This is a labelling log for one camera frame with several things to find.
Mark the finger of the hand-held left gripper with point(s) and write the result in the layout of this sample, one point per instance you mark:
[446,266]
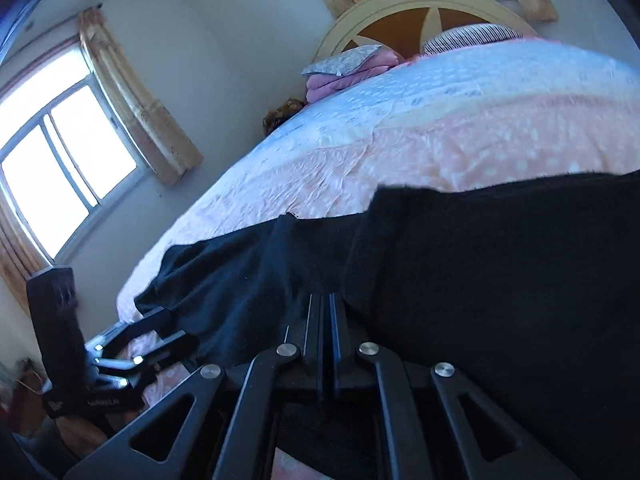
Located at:
[145,322]
[170,350]

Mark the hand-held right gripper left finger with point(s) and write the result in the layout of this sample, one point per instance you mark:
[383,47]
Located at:
[315,340]

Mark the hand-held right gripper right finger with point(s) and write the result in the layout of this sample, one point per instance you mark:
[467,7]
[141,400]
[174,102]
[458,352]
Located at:
[342,340]

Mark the floral grey pillow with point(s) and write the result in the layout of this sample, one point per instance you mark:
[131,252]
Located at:
[342,60]

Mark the brown plush toy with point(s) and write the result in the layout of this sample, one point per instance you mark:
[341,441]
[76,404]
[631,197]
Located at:
[282,117]

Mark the striped pillow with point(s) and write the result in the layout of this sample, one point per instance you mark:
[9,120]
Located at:
[470,37]

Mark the cream wooden headboard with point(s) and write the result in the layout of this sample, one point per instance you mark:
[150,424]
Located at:
[395,30]

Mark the folded pink blanket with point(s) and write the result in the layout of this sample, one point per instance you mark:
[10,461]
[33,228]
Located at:
[345,85]

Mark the dotted pink and blue bedspread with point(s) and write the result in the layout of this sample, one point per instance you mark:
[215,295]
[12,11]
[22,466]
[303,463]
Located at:
[425,125]

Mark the black pants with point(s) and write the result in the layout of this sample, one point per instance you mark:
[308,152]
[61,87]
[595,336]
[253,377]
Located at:
[500,285]

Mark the large sliding window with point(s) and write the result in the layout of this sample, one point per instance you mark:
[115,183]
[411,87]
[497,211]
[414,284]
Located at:
[60,160]

